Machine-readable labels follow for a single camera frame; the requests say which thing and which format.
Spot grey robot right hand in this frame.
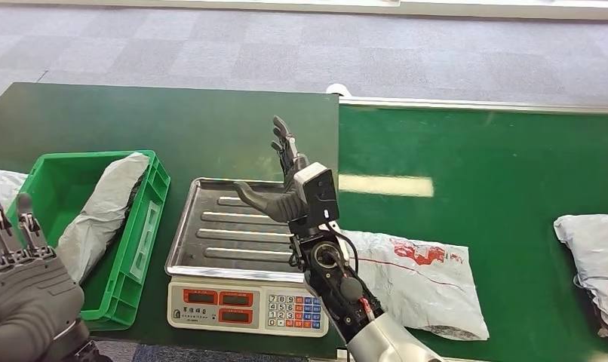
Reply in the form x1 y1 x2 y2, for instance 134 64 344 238
232 115 315 225

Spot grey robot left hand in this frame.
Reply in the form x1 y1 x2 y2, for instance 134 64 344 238
0 183 85 351

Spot grey mailer package red print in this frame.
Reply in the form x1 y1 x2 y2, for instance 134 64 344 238
341 229 490 342

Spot plain grey mailer package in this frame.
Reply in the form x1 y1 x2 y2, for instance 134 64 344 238
56 152 151 284

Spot pale grey mailer package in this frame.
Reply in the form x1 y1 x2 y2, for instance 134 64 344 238
0 168 29 211

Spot green conveyor belt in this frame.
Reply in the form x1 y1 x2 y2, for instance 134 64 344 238
336 105 608 362

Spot grey mailer package black letters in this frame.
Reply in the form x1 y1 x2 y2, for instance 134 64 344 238
554 214 608 344

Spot white scale with steel tray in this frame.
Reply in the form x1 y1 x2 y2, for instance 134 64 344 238
164 177 330 338

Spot green plastic crate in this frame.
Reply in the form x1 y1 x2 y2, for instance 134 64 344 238
6 149 171 332

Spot white window sill ledge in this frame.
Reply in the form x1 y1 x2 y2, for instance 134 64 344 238
0 0 608 21

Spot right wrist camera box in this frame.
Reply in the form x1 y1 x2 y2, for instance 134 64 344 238
293 162 341 233

